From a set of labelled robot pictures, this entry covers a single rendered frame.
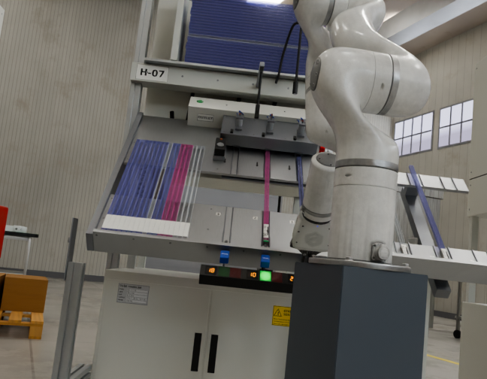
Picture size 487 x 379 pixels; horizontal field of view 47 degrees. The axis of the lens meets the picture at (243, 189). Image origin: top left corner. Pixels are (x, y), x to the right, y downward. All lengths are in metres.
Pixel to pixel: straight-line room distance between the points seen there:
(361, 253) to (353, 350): 0.17
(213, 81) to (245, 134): 0.28
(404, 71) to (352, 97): 0.12
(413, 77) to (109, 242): 0.90
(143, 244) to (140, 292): 0.34
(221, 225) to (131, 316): 0.46
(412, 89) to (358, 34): 0.20
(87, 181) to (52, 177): 0.68
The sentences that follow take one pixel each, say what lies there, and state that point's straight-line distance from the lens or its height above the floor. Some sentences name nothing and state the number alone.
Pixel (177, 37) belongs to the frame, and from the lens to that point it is 2.14.
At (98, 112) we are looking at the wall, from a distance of 12.17.
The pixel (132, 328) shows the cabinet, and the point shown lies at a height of 0.44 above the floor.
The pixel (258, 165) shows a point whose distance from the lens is 1.90.
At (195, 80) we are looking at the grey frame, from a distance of 2.12.
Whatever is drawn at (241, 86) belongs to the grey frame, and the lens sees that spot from 2.12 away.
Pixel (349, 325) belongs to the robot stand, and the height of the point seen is 0.60.
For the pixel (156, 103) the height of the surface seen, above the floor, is 1.28.
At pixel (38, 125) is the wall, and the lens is 12.02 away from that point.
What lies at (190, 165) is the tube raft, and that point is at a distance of 1.84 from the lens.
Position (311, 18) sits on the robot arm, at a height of 1.30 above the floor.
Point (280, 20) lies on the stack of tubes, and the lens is 2.19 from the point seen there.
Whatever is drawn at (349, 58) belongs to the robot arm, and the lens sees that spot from 1.09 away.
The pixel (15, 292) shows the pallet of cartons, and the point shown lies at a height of 0.27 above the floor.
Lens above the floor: 0.69
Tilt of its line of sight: 7 degrees up
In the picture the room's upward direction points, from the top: 6 degrees clockwise
